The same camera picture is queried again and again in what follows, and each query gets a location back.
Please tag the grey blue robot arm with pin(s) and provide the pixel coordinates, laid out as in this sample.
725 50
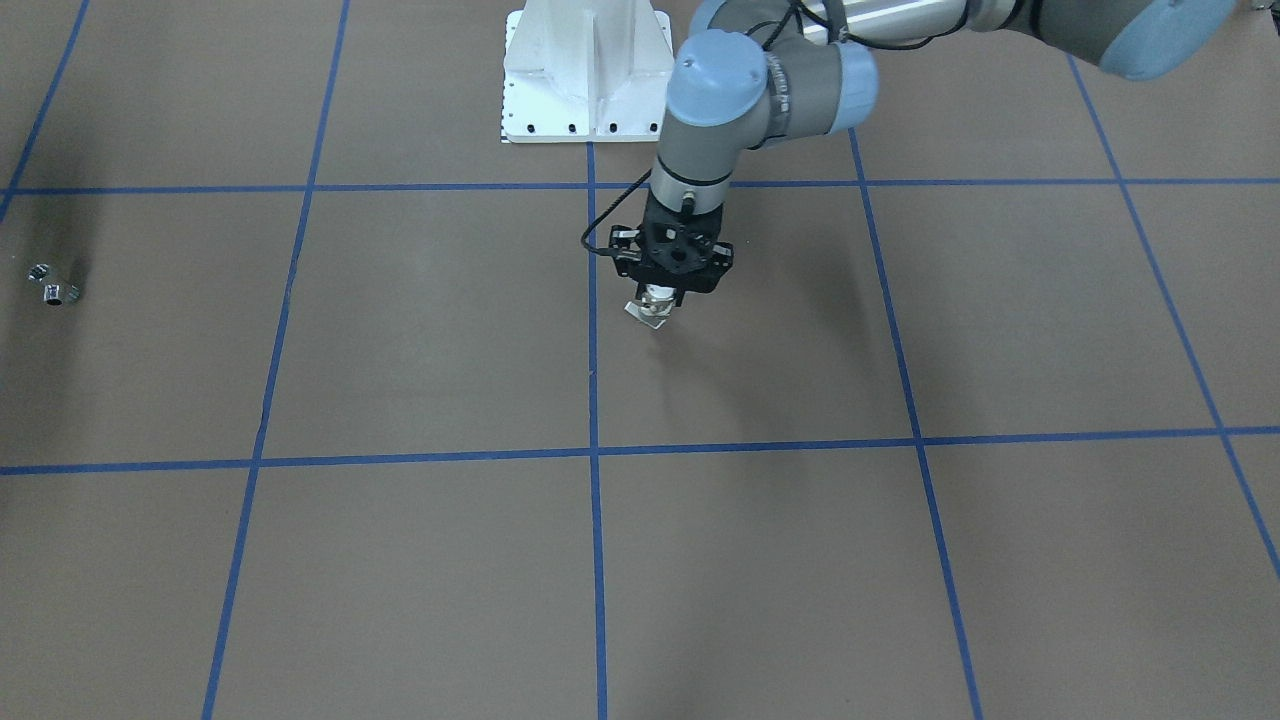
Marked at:
752 74

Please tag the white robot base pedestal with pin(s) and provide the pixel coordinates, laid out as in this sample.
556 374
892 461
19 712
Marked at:
585 71

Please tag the PPR valve with metal handle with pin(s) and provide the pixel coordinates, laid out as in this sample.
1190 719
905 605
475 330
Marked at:
654 314

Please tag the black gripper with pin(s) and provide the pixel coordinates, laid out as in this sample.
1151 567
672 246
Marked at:
626 243

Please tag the chrome tee pipe fitting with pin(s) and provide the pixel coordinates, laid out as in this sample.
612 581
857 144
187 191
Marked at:
55 290

